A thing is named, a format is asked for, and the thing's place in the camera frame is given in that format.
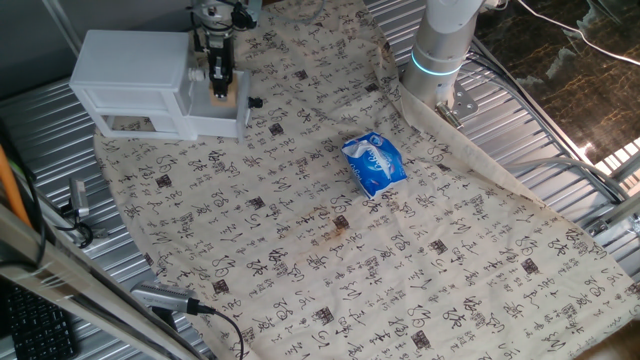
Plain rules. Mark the white plastic drawer cabinet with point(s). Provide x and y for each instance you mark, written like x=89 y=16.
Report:
x=130 y=60

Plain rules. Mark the light wooden cube block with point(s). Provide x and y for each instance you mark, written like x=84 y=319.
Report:
x=231 y=97

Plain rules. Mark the aluminium frame beam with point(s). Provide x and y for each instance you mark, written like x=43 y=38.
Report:
x=75 y=280

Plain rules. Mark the beige calligraphy print cloth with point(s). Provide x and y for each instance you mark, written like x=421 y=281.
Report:
x=350 y=275

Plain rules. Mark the large silver camera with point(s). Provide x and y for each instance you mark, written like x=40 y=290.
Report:
x=165 y=297

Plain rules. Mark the orange pole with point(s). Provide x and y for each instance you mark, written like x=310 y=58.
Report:
x=12 y=190

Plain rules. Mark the white drawer knob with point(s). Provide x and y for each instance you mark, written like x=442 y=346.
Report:
x=196 y=75

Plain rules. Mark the blue tissue pack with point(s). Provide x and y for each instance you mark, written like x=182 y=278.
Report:
x=375 y=170

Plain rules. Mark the black drawer knob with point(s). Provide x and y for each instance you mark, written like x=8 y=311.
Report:
x=255 y=102

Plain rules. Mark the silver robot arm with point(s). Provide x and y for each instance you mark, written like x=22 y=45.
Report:
x=440 y=35

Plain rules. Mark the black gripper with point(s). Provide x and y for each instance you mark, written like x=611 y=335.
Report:
x=220 y=50

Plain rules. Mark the grey metal frame post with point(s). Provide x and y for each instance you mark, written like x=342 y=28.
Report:
x=62 y=30

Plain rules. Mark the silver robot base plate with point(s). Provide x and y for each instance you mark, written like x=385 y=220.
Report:
x=462 y=102

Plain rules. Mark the black keyboard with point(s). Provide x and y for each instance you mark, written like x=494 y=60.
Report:
x=40 y=325

